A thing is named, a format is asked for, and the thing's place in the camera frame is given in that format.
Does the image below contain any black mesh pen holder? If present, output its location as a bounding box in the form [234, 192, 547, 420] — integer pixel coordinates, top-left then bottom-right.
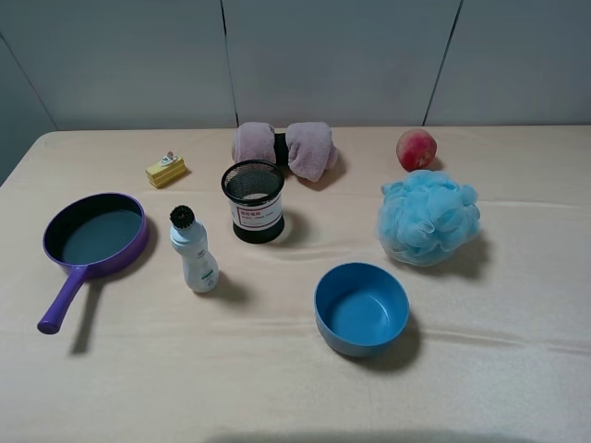
[221, 160, 284, 244]

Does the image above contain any white bottle with brush cap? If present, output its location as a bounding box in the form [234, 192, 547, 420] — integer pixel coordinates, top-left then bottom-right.
[170, 205, 219, 293]

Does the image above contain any yellow cake slice toy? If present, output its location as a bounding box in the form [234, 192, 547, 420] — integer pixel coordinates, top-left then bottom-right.
[145, 151, 187, 189]

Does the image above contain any blue mesh bath sponge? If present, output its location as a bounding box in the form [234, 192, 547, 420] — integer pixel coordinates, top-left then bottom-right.
[377, 170, 480, 267]

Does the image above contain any red peach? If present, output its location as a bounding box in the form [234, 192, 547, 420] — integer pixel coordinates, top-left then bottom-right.
[396, 129, 438, 172]

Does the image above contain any purple frying pan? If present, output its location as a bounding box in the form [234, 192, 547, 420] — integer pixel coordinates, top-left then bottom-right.
[37, 193, 150, 335]

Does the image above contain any pink rolled towel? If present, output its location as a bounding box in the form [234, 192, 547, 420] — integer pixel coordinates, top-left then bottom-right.
[231, 121, 342, 182]

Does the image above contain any blue plastic bowl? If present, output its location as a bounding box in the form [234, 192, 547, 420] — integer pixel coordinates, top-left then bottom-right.
[314, 262, 410, 358]

